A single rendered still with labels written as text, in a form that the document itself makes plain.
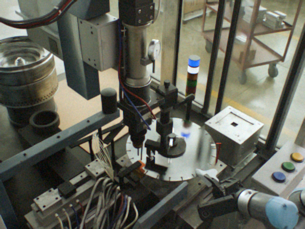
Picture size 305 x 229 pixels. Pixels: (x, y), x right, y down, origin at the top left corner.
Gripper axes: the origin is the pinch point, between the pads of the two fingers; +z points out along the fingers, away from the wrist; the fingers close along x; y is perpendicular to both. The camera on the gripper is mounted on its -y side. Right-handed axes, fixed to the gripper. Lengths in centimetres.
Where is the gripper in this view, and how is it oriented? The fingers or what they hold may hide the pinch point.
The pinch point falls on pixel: (199, 190)
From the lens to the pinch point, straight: 115.0
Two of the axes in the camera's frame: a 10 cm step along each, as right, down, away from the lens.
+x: -2.9, -9.5, -1.5
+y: 8.4, -3.3, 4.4
